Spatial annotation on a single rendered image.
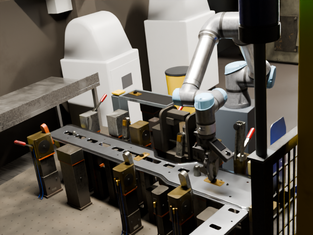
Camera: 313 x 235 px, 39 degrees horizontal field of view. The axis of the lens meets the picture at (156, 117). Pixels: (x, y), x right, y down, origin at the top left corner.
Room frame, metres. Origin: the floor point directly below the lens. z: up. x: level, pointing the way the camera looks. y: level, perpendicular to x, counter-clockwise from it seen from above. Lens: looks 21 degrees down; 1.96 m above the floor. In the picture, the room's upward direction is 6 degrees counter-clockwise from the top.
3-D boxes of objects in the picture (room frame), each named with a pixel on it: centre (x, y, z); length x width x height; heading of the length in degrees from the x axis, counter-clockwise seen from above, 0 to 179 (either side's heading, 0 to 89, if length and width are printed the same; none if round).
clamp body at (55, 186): (2.21, 0.65, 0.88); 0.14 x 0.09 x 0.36; 136
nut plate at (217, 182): (1.58, -0.21, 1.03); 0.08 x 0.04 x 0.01; 46
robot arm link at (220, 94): (1.69, -0.23, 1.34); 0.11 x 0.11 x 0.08; 58
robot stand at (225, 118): (2.24, -0.44, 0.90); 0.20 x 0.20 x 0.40; 55
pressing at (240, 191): (1.95, 0.11, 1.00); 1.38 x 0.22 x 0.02; 46
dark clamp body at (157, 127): (2.12, -0.03, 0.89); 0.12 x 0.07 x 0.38; 136
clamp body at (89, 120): (2.48, 0.39, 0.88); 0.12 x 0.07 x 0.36; 136
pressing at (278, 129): (1.42, -0.42, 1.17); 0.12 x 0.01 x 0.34; 136
